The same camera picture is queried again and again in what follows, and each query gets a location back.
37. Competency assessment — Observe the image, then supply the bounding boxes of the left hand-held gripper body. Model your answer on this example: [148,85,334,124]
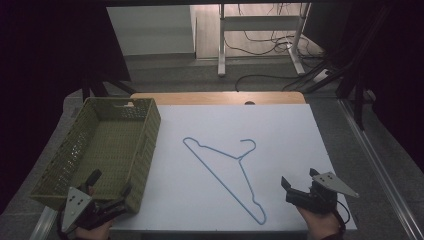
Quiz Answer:
[60,186,114,234]

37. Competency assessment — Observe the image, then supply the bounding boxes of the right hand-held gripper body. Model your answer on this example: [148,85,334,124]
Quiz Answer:
[285,171,360,215]

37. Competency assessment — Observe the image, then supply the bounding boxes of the green woven plastic basket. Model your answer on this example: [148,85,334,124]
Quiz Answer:
[29,96,162,215]

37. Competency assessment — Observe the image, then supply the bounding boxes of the blue wire clothes hanger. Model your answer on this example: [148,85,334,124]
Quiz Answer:
[182,136,268,226]

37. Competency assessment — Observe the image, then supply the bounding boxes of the person's left hand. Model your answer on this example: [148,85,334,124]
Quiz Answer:
[73,218,115,240]

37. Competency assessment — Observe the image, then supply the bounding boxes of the person's right hand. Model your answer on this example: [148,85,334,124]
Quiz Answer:
[295,205,345,240]

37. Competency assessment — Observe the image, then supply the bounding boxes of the white board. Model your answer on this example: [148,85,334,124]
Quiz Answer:
[111,103,358,232]

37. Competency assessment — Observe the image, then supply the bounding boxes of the black metal stand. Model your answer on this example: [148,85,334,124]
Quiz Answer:
[301,4,396,132]

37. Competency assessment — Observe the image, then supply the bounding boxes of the black stand legs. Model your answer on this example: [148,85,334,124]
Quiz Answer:
[80,73,137,101]

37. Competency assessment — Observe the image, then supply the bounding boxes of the white power strip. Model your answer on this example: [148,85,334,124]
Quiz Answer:
[312,67,332,84]

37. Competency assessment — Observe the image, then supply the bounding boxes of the dark curtain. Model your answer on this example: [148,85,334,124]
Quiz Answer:
[302,0,424,165]
[0,0,132,216]

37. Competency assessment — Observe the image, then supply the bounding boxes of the white cabinet panel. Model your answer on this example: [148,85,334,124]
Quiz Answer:
[106,4,196,57]

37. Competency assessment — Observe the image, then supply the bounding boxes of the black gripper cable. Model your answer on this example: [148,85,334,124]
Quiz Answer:
[334,199,351,234]

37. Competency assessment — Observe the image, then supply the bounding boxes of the aluminium rail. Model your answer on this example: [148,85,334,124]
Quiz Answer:
[29,205,58,240]
[337,97,424,240]

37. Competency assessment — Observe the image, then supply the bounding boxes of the long black floor cable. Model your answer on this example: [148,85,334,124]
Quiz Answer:
[234,73,303,93]

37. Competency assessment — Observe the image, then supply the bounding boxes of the tangle of black cables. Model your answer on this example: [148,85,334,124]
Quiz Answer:
[222,3,326,60]

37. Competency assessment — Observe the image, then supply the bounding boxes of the white metal desk frame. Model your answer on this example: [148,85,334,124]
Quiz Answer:
[217,2,312,78]

